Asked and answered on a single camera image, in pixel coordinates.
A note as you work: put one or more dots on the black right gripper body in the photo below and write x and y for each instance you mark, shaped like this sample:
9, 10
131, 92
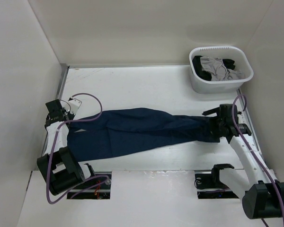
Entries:
216, 110

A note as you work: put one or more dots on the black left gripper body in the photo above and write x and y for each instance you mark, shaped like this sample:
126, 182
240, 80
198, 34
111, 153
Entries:
71, 116

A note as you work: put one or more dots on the dark blue denim trousers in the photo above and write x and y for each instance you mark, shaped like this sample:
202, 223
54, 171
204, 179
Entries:
118, 133

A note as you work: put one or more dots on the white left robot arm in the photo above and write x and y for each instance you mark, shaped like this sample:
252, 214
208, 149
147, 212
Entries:
65, 172

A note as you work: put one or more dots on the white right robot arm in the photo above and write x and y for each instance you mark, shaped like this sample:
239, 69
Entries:
261, 194

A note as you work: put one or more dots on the white plastic laundry basket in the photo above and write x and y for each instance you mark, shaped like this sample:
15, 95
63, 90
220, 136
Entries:
224, 52

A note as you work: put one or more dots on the grey garment in basket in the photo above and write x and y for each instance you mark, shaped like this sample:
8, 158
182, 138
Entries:
221, 69

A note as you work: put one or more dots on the black garment in basket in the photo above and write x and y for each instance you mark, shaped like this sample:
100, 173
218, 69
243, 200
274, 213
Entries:
197, 66

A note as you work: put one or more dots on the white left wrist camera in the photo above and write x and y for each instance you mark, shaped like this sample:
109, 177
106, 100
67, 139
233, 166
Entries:
74, 105

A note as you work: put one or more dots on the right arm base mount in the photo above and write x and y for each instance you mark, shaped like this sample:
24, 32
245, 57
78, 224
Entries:
208, 188

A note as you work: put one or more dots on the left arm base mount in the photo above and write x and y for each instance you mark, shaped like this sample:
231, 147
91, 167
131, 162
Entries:
96, 189

